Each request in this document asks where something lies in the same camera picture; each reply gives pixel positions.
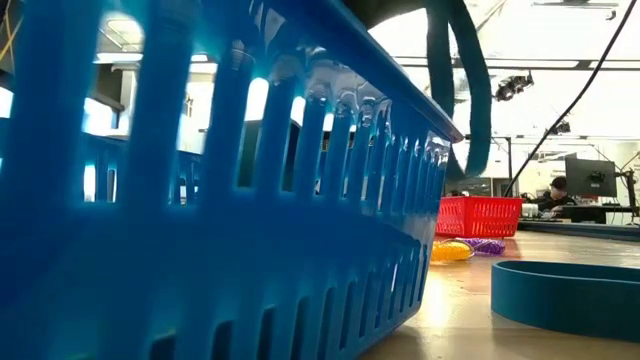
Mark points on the blue plastic basket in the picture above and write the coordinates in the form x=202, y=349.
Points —
x=200, y=250

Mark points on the dark background desk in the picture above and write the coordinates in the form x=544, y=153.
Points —
x=595, y=214

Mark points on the red plastic basket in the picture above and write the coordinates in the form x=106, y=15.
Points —
x=477, y=217

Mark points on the white cup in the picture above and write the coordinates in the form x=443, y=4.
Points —
x=530, y=210

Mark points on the person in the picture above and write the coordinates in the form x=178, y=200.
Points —
x=555, y=200

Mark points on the black computer monitor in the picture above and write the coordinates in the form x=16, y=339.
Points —
x=590, y=177

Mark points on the black ceiling-mounted camera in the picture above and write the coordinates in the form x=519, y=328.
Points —
x=512, y=86
x=560, y=127

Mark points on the black aluminium table frame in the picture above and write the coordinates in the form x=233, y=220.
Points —
x=600, y=232

